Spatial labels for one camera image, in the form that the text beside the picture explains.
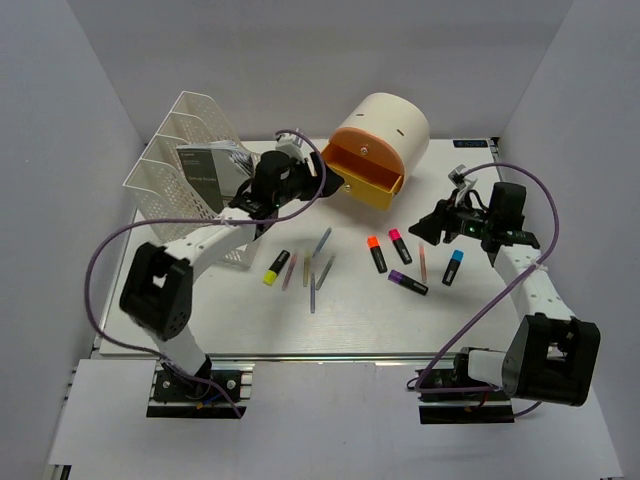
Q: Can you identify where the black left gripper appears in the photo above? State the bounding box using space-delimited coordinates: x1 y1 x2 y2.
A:
274 153 344 208

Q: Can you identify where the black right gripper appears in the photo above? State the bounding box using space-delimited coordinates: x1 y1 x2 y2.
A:
409 188 495 246

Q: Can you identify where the yellow drawer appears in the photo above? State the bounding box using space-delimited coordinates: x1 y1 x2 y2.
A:
322 144 405 211

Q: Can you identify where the orange drawer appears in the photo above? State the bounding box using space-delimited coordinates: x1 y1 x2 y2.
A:
329 127 404 174

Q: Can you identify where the cream round drawer cabinet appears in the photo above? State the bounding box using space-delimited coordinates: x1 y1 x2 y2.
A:
335 92 430 178

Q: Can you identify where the grey setup guide booklet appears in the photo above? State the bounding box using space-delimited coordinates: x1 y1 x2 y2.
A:
176 140 257 213

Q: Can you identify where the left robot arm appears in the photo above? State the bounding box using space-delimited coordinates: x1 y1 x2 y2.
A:
119 150 344 399

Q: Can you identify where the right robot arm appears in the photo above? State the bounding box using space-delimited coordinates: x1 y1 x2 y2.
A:
409 182 601 407

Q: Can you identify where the orange slim pastel pen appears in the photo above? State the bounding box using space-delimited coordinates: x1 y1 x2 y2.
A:
419 243 428 285

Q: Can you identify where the pink cap black highlighter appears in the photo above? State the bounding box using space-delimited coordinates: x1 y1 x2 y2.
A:
388 229 412 265

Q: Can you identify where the blue cap black highlighter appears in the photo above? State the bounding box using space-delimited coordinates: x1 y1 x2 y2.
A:
442 250 464 286

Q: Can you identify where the blue slim pastel pen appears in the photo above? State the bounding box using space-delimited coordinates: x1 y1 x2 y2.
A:
311 227 332 259

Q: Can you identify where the orange cap black highlighter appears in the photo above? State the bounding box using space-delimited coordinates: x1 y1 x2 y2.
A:
367 236 388 274

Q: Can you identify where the purple cap black highlighter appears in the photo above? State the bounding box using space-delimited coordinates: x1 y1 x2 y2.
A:
388 270 428 296

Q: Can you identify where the yellow slim pastel pen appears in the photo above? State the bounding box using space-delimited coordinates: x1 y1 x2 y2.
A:
302 248 312 288

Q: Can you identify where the pink slim pastel pen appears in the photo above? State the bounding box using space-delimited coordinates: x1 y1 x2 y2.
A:
281 251 298 291

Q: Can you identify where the green slim pastel pen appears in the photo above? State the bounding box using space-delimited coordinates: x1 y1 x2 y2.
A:
315 253 336 290

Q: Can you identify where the purple slim pastel pen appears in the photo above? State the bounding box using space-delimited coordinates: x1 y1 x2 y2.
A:
309 272 316 314

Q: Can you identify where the yellow cap black highlighter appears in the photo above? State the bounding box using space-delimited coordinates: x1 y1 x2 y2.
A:
263 250 291 286

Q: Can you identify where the white perforated file organizer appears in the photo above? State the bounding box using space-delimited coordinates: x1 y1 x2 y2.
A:
121 89 287 271

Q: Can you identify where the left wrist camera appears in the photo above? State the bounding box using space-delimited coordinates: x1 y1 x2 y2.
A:
275 133 304 160

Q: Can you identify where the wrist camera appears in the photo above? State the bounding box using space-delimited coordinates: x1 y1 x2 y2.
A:
448 164 477 203
275 133 304 160

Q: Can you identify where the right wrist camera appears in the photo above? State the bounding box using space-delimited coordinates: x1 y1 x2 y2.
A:
448 164 477 203

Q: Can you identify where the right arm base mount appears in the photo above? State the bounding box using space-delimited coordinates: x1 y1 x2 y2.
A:
406 347 515 425

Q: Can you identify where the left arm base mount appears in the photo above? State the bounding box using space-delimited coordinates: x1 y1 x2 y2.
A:
146 363 253 420

